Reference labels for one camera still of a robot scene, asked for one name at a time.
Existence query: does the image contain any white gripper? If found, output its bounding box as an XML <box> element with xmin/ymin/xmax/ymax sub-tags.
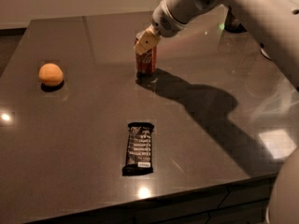
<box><xmin>134</xmin><ymin>0</ymin><xmax>187</xmax><ymax>55</ymax></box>

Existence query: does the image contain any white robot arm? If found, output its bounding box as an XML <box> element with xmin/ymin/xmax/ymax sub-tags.
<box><xmin>135</xmin><ymin>0</ymin><xmax>299</xmax><ymax>87</ymax></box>

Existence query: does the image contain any red coke can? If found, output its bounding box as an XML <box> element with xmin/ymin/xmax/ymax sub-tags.
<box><xmin>135</xmin><ymin>32</ymin><xmax>157</xmax><ymax>76</ymax></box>

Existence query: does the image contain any black rxbar chocolate bar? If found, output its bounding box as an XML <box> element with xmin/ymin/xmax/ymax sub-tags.
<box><xmin>122</xmin><ymin>122</ymin><xmax>154</xmax><ymax>176</ymax></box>

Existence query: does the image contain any orange fruit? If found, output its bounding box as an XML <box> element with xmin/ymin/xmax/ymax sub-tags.
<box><xmin>38</xmin><ymin>63</ymin><xmax>64</xmax><ymax>87</ymax></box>

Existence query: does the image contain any black mesh pen cup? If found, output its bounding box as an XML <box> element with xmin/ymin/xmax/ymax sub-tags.
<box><xmin>224</xmin><ymin>10</ymin><xmax>246</xmax><ymax>34</ymax></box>

